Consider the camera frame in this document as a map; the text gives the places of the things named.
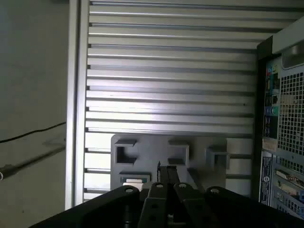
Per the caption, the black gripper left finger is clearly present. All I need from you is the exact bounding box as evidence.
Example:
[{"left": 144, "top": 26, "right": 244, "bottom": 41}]
[{"left": 28, "top": 167, "right": 169, "bottom": 228}]

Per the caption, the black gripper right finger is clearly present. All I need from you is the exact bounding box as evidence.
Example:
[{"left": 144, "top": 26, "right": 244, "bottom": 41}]
[{"left": 168, "top": 167, "right": 304, "bottom": 228}]

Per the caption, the silver CPU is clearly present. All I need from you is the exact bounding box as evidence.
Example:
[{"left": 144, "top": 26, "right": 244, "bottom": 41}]
[{"left": 122, "top": 179, "right": 146, "bottom": 190}]

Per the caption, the grey plastic parts rack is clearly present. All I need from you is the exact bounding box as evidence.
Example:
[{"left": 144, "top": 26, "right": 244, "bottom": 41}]
[{"left": 109, "top": 133, "right": 229, "bottom": 194}]

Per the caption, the black open PC case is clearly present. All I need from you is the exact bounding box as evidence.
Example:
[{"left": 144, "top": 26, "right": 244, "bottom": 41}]
[{"left": 256, "top": 23, "right": 304, "bottom": 220}]

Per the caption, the thin black floor cable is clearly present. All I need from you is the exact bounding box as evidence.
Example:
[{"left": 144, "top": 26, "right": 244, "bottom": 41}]
[{"left": 0, "top": 122, "right": 67, "bottom": 144}]

